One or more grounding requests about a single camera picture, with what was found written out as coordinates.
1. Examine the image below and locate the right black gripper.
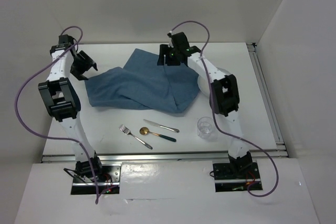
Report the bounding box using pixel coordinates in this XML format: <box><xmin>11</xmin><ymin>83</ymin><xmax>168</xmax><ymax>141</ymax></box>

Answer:
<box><xmin>157</xmin><ymin>44</ymin><xmax>181</xmax><ymax>66</ymax></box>

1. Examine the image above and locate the blue cloth napkin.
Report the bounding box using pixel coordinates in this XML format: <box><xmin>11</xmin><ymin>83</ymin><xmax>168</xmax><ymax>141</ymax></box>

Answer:
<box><xmin>85</xmin><ymin>49</ymin><xmax>199</xmax><ymax>113</ymax></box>

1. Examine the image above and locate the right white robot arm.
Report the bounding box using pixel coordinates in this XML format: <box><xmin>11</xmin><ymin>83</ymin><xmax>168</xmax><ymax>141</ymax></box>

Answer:
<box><xmin>157</xmin><ymin>44</ymin><xmax>252</xmax><ymax>178</ymax></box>

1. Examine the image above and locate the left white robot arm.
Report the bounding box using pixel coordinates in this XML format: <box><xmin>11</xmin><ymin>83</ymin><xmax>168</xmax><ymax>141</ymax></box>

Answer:
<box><xmin>38</xmin><ymin>42</ymin><xmax>104</xmax><ymax>182</ymax></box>

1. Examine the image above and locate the silver fork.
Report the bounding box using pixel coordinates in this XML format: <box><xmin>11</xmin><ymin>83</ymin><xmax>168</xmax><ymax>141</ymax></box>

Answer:
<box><xmin>119</xmin><ymin>125</ymin><xmax>153</xmax><ymax>150</ymax></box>

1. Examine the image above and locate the silver table knife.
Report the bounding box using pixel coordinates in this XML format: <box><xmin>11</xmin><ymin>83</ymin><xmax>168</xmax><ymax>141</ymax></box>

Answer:
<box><xmin>144</xmin><ymin>119</ymin><xmax>180</xmax><ymax>133</ymax></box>

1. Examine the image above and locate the clear drinking glass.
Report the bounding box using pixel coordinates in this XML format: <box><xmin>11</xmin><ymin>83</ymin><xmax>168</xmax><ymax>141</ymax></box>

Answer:
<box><xmin>197</xmin><ymin>117</ymin><xmax>217</xmax><ymax>142</ymax></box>

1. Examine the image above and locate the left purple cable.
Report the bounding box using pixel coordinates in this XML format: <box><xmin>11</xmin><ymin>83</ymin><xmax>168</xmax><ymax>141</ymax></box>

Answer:
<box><xmin>14</xmin><ymin>26</ymin><xmax>116</xmax><ymax>205</ymax></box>

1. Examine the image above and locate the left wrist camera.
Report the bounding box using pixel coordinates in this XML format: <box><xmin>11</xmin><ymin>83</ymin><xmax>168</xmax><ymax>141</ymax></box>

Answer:
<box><xmin>58</xmin><ymin>34</ymin><xmax>76</xmax><ymax>49</ymax></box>

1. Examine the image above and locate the gold spoon green handle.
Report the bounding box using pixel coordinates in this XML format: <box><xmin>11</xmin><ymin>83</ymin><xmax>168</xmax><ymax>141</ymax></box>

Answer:
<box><xmin>139</xmin><ymin>127</ymin><xmax>177</xmax><ymax>142</ymax></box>

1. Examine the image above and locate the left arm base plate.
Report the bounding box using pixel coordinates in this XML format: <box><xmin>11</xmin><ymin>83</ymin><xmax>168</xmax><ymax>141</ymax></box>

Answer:
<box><xmin>64</xmin><ymin>164</ymin><xmax>121</xmax><ymax>195</ymax></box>

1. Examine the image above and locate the aluminium front rail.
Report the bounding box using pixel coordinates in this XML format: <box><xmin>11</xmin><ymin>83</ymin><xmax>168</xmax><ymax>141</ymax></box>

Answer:
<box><xmin>41</xmin><ymin>150</ymin><xmax>289</xmax><ymax>164</ymax></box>

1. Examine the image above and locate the aluminium rail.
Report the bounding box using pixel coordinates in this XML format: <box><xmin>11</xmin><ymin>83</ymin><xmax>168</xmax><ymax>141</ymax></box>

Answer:
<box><xmin>41</xmin><ymin>150</ymin><xmax>289</xmax><ymax>164</ymax></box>
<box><xmin>246</xmin><ymin>43</ymin><xmax>289</xmax><ymax>158</ymax></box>

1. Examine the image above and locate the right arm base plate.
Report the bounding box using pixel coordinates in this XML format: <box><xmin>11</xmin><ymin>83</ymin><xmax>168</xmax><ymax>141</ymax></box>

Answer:
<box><xmin>209</xmin><ymin>162</ymin><xmax>263</xmax><ymax>193</ymax></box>

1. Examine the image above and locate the aluminium right side rail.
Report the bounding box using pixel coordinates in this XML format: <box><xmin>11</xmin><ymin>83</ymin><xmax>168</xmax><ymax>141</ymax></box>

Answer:
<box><xmin>246</xmin><ymin>43</ymin><xmax>289</xmax><ymax>158</ymax></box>

